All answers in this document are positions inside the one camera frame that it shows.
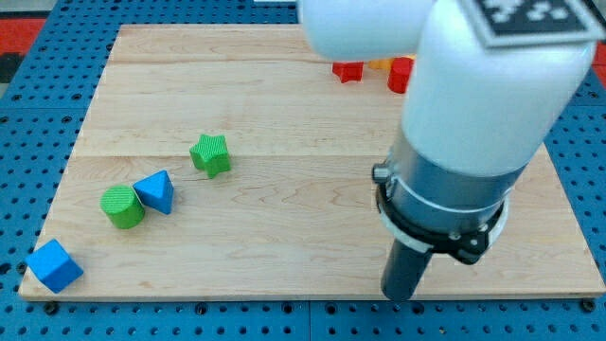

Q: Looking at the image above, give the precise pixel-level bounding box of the green star block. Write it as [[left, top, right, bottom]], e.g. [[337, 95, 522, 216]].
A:
[[189, 135, 231, 178]]

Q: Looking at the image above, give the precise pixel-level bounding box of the green cylinder block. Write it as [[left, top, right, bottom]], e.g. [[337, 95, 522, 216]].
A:
[[99, 185, 145, 229]]

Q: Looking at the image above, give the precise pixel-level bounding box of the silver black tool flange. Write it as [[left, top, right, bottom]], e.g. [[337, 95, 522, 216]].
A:
[[373, 132, 524, 264]]

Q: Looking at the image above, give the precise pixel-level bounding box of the yellow block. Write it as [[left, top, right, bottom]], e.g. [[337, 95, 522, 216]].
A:
[[366, 55, 416, 71]]

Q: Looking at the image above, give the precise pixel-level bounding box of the black white fiducial tag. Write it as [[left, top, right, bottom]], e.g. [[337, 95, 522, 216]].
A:
[[458, 0, 605, 48]]

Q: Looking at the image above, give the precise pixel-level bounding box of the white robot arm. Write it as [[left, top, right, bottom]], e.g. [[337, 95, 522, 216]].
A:
[[297, 0, 605, 301]]

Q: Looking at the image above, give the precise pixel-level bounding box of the red cylinder block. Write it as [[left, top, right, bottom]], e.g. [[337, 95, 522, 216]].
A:
[[387, 57, 414, 94]]

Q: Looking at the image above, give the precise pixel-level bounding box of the red star block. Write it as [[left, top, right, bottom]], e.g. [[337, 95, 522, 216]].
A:
[[331, 62, 364, 83]]

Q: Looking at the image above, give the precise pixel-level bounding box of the blue cube block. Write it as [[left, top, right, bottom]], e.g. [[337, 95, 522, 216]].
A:
[[26, 239, 83, 294]]

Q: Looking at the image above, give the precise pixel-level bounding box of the wooden board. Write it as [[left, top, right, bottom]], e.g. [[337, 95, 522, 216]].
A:
[[17, 23, 606, 302]]

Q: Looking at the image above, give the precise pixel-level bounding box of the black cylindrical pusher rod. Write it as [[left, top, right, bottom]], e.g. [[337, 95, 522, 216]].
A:
[[381, 240, 433, 301]]

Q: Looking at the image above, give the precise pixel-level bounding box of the blue triangular prism block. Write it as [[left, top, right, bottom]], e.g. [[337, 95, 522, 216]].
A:
[[134, 170, 174, 215]]

